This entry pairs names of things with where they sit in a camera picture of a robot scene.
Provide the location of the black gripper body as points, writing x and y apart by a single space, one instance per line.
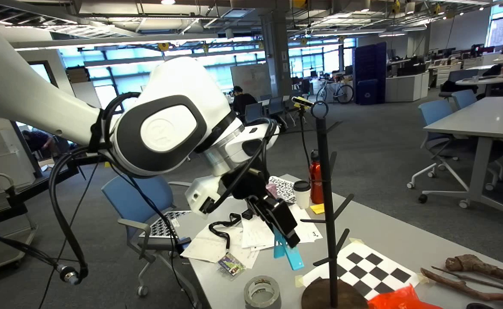
250 182

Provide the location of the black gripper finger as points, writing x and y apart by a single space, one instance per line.
285 224
262 214

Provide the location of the gray tape roll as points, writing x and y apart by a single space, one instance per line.
252 293

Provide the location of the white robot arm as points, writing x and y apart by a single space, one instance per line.
10 85

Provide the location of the black peg stand wooden base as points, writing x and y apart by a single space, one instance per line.
326 199

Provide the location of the printed marker tag sheet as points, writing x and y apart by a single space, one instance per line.
281 188

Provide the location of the white cup black lid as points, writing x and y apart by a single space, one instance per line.
302 194

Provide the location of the yellow sticky notes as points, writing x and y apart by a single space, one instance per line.
315 209

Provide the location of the red water bottle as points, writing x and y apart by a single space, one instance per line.
315 180

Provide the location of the small colourful card box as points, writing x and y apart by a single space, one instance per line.
230 264

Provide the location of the white paper stack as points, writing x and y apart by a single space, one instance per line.
204 245

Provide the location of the person in black clothes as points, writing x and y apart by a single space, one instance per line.
242 101

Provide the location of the white keyboard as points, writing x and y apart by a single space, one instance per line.
161 224

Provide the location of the black white checkerboard sheet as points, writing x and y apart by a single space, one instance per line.
376 267

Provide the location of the blue office chair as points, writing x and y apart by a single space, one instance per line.
436 113
139 197
463 97

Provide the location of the bicycle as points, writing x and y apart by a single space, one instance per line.
338 89

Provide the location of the orange plastic bag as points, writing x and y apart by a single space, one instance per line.
401 298

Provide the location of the blue cabinet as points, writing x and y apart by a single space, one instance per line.
369 70

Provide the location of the white cabinet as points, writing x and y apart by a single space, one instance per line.
405 85

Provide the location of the gray office table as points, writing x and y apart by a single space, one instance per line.
491 116

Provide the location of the black camera on gooseneck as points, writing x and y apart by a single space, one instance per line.
302 101

